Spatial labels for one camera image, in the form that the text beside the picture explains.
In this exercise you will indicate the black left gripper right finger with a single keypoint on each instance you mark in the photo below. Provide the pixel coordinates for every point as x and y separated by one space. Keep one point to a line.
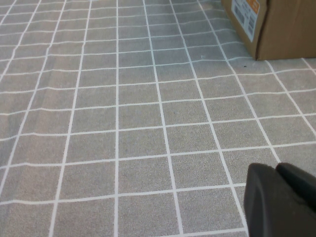
301 185

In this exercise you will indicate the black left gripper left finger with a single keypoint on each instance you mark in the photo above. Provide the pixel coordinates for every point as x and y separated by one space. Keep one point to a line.
271 209

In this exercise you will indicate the brown cardboard shoe box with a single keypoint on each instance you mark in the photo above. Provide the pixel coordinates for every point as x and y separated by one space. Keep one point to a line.
284 29

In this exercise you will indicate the grey checked tablecloth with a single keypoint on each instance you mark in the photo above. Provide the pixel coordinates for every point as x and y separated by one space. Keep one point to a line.
123 123

